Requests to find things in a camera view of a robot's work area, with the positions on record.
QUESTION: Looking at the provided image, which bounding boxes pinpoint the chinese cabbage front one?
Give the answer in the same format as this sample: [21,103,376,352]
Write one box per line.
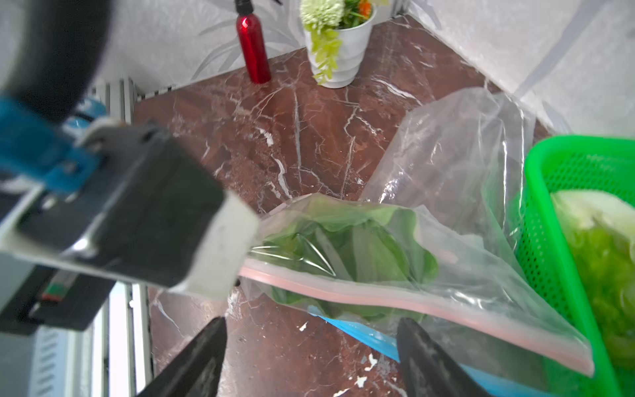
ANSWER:
[551,190,634,396]

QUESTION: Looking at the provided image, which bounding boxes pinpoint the blue-zip clear bag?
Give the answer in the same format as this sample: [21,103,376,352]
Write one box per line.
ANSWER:
[307,88,557,397]

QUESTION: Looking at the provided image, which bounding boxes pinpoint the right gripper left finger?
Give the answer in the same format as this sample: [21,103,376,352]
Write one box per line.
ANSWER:
[137,317,228,397]

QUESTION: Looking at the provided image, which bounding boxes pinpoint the dotted clear bag with lettuce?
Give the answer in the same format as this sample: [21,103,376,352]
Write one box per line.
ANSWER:
[240,194,595,375]

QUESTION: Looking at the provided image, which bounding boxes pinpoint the lettuce head from dotted bag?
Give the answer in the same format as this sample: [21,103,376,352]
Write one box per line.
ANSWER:
[250,205,439,289]

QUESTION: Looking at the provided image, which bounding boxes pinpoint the white pot artificial flowers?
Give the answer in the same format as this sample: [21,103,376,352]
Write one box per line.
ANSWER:
[299,0,390,89]

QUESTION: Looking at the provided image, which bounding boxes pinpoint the red spray bottle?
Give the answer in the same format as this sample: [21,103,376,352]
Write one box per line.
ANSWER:
[233,0,271,84]

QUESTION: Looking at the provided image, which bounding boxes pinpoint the green plastic basket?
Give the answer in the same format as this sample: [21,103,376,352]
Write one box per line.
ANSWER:
[513,135,635,397]

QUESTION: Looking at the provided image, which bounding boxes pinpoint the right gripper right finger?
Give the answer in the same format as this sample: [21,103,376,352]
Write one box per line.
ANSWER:
[396,318,489,397]

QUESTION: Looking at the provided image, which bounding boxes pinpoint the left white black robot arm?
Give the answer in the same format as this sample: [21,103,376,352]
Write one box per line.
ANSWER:
[1,1,259,335]

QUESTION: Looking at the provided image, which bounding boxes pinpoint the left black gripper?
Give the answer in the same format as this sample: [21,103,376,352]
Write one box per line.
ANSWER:
[1,99,259,332]

